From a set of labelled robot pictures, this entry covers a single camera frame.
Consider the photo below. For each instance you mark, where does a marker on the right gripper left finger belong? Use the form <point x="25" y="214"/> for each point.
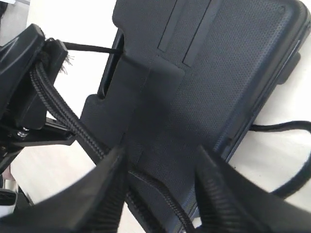
<point x="94" y="204"/>

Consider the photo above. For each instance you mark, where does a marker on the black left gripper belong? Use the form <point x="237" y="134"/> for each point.
<point x="23" y="123"/>

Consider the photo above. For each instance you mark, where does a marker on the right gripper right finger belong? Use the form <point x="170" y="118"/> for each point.
<point x="230" y="203"/>

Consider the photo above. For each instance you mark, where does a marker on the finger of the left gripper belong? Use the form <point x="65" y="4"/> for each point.
<point x="16" y="57"/>

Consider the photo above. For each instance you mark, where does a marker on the black plastic carrying case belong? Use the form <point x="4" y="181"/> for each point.
<point x="191" y="73"/>

